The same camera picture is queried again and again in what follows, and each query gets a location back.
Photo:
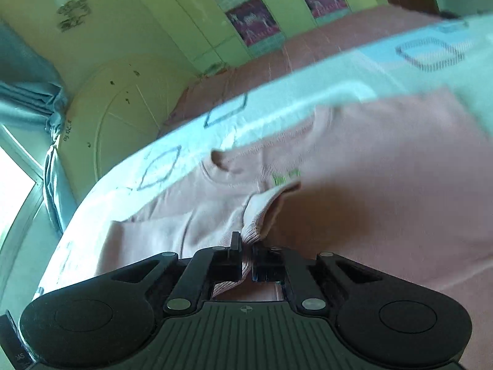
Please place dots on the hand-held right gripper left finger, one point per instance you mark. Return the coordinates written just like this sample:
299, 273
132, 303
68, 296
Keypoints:
235, 254

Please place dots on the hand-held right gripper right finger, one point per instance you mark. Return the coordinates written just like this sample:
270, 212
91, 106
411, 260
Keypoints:
259, 262

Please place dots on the pink sweater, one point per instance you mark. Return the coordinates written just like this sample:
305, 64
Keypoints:
346, 162

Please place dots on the blue printed blanket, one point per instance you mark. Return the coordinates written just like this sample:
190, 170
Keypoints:
269, 96

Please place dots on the cream bed headboard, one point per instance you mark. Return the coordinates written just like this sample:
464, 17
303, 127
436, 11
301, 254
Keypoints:
127, 108

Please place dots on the pink bed sheet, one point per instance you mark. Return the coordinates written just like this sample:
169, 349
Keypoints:
308, 54

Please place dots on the window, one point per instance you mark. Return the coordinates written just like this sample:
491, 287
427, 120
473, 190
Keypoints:
11, 185

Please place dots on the green wardrobe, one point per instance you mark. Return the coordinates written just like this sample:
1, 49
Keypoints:
185, 7

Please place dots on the blue curtain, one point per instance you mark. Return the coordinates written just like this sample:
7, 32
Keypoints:
23, 81

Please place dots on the black wall sticker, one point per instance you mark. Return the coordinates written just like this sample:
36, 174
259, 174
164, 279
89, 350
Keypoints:
73, 11

